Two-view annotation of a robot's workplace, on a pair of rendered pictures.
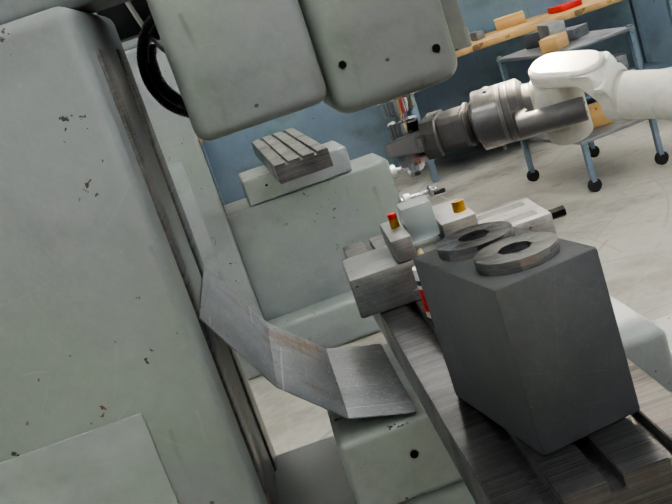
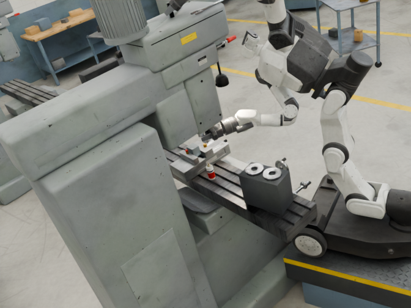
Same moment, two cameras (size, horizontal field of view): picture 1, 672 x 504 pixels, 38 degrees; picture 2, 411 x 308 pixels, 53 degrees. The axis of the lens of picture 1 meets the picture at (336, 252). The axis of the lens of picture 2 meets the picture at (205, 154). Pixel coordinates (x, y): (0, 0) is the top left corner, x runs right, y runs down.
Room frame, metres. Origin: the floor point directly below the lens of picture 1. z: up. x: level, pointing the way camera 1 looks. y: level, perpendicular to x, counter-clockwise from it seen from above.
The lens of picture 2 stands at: (-0.24, 0.84, 2.36)
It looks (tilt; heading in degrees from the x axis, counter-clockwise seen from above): 32 degrees down; 330
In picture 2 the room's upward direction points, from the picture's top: 16 degrees counter-clockwise
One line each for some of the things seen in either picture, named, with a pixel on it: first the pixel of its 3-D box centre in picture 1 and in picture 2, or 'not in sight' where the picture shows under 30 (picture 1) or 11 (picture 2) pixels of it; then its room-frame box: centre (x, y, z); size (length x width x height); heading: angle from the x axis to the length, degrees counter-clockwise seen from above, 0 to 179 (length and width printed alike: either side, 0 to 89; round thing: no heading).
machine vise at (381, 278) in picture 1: (444, 245); (199, 156); (1.59, -0.18, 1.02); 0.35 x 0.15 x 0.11; 90
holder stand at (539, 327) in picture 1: (518, 323); (266, 186); (1.01, -0.17, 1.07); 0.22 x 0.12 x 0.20; 13
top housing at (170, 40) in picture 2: not in sight; (174, 34); (1.43, -0.14, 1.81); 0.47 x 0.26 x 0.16; 92
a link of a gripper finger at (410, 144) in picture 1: (405, 146); (207, 137); (1.41, -0.15, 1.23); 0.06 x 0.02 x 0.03; 71
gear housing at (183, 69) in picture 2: not in sight; (177, 62); (1.43, -0.11, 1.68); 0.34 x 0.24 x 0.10; 92
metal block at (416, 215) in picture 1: (417, 218); (193, 150); (1.59, -0.15, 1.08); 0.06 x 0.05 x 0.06; 0
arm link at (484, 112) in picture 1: (467, 126); (219, 129); (1.41, -0.24, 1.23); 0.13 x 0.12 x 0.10; 161
